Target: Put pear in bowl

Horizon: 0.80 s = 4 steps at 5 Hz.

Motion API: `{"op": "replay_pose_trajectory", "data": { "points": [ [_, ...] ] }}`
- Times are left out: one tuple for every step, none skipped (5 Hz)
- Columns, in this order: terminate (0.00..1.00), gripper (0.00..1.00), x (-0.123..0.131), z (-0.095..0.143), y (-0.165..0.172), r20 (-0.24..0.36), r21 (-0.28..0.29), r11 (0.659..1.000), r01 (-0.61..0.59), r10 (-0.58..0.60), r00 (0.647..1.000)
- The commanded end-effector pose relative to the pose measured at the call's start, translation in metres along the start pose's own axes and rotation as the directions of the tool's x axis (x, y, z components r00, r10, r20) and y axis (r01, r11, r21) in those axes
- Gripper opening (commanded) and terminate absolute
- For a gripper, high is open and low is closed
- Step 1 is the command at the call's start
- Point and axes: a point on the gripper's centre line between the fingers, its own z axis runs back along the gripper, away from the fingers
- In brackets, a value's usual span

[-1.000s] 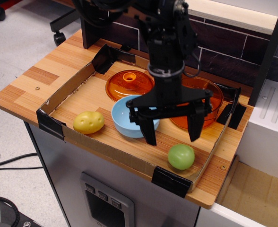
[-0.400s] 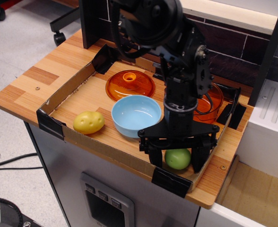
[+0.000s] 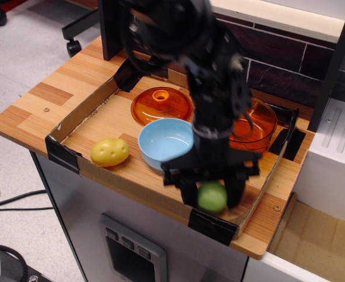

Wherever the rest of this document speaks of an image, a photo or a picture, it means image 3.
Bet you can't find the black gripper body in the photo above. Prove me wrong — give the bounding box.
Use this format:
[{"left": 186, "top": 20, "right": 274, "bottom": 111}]
[{"left": 161, "top": 135, "right": 262, "bottom": 188}]

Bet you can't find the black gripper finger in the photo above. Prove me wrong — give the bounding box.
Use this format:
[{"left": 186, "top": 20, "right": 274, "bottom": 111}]
[
  {"left": 224, "top": 174, "right": 246, "bottom": 209},
  {"left": 178, "top": 176, "right": 198, "bottom": 207}
]

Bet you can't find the green toy pear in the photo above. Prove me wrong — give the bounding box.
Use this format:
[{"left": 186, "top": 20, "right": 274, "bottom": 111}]
[{"left": 197, "top": 182, "right": 228, "bottom": 214}]

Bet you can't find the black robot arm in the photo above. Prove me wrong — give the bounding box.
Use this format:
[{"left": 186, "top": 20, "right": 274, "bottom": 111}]
[{"left": 120, "top": 1, "right": 261, "bottom": 208}]

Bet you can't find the light blue plastic bowl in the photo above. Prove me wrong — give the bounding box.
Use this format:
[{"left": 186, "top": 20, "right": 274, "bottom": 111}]
[{"left": 138, "top": 118, "right": 194, "bottom": 171}]

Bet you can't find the orange transparent pot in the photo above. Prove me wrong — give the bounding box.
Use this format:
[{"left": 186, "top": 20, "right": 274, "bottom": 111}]
[{"left": 229, "top": 98, "right": 278, "bottom": 153}]

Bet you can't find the orange transparent pot lid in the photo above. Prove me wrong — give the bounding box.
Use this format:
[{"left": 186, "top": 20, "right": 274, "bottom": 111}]
[{"left": 131, "top": 87, "right": 193, "bottom": 126}]

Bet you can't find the cardboard fence with black tape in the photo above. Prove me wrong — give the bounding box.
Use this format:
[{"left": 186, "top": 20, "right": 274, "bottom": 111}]
[{"left": 45, "top": 52, "right": 314, "bottom": 259}]

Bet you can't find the yellow toy potato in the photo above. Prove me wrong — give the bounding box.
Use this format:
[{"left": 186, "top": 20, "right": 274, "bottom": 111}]
[{"left": 90, "top": 138, "right": 130, "bottom": 167}]

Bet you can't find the grey oven control panel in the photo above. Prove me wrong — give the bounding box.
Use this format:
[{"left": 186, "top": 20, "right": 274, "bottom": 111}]
[{"left": 99, "top": 214, "right": 168, "bottom": 281}]

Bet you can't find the white sink drainboard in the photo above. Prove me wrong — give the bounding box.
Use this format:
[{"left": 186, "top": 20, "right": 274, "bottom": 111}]
[{"left": 309, "top": 99, "right": 345, "bottom": 164}]

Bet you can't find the black chair caster wheel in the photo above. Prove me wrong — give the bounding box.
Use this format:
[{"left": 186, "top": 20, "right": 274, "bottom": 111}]
[{"left": 66, "top": 39, "right": 82, "bottom": 58}]

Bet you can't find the black power cable on floor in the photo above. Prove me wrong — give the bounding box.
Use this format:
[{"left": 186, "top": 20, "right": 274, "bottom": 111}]
[{"left": 0, "top": 189, "right": 55, "bottom": 212}]

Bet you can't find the black braided cable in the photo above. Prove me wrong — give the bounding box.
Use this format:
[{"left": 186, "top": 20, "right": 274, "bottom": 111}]
[{"left": 0, "top": 243, "right": 29, "bottom": 282}]

